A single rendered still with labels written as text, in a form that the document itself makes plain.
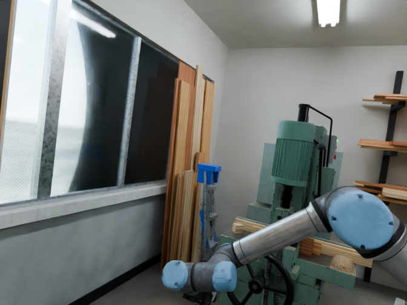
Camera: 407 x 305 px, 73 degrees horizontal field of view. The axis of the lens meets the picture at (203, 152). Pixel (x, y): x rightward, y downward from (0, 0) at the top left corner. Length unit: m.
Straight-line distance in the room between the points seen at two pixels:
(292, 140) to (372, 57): 2.66
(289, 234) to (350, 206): 0.23
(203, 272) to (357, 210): 0.40
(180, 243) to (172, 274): 2.02
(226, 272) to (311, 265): 0.64
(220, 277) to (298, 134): 0.82
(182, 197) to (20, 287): 1.42
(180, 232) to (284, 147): 1.68
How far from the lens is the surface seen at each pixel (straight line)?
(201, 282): 0.80
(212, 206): 2.40
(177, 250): 2.88
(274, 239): 0.85
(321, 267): 1.35
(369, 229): 0.69
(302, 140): 1.38
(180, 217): 2.77
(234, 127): 3.94
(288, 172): 1.38
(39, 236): 2.01
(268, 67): 3.98
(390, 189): 3.31
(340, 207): 0.68
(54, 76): 1.94
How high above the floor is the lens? 1.36
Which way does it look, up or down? 3 degrees down
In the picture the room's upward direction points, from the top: 8 degrees clockwise
